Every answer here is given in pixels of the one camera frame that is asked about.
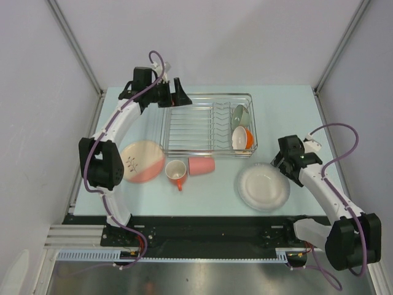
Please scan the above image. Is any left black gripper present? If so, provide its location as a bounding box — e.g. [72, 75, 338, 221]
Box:
[146, 78, 192, 108]

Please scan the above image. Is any metal wire dish rack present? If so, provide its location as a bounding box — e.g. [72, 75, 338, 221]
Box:
[160, 93, 258, 157]

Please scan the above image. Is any white and orange bowl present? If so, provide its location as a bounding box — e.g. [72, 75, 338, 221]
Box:
[232, 126, 254, 150]

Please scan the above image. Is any green bowl brown rim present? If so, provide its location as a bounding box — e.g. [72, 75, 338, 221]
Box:
[231, 104, 251, 130]

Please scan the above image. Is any pink plastic cup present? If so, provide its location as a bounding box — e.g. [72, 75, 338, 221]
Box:
[188, 157, 216, 176]

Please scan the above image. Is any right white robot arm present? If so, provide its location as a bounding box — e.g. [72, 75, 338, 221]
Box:
[271, 135, 382, 270]

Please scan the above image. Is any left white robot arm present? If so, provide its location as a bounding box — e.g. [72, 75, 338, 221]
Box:
[79, 63, 192, 246]

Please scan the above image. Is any large white grey-rimmed plate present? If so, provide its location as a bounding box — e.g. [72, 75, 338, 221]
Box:
[236, 163, 290, 212]

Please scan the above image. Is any orange mug white inside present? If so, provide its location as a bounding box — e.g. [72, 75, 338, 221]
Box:
[165, 160, 187, 191]

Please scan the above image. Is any beige and pink floral plate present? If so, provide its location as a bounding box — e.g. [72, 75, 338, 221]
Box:
[120, 140, 165, 183]

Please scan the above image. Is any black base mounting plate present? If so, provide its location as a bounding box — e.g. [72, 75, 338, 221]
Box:
[63, 214, 306, 259]

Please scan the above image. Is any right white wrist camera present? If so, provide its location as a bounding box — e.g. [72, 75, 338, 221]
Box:
[303, 133, 322, 153]

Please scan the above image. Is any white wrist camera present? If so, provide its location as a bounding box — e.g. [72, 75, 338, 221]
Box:
[303, 133, 322, 153]
[151, 61, 171, 82]

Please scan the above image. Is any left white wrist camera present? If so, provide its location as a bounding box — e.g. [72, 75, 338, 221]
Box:
[151, 61, 171, 82]

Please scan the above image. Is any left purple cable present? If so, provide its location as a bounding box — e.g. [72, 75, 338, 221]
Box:
[55, 50, 168, 276]

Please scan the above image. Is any right aluminium frame post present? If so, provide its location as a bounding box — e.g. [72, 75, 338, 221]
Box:
[316, 0, 371, 90]

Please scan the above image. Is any aluminium frame post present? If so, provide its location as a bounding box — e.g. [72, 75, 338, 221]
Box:
[316, 0, 371, 90]
[45, 0, 103, 97]

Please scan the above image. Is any left aluminium frame post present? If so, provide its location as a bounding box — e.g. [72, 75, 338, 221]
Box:
[45, 0, 103, 97]

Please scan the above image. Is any white slotted cable duct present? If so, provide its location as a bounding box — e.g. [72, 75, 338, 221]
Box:
[56, 248, 311, 264]

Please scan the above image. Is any aluminium front rail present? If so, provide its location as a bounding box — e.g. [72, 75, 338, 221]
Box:
[44, 225, 104, 250]

